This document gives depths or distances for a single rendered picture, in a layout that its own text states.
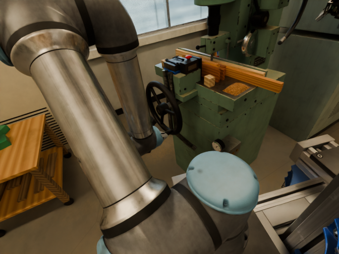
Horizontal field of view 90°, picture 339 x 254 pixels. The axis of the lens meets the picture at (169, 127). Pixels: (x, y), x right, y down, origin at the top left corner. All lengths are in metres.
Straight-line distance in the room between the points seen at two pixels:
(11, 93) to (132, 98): 1.53
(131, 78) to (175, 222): 0.32
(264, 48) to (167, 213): 0.87
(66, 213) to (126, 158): 1.46
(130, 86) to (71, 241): 1.31
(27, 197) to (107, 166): 1.50
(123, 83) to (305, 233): 0.54
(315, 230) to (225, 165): 0.26
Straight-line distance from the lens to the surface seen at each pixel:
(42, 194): 1.68
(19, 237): 1.84
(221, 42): 0.95
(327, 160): 0.72
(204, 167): 0.30
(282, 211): 0.67
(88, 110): 0.27
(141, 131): 0.53
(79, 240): 1.55
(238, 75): 0.89
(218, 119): 0.85
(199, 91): 0.87
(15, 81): 1.86
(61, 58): 0.31
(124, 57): 0.42
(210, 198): 0.27
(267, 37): 0.97
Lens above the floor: 1.29
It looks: 40 degrees down
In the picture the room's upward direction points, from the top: 8 degrees counter-clockwise
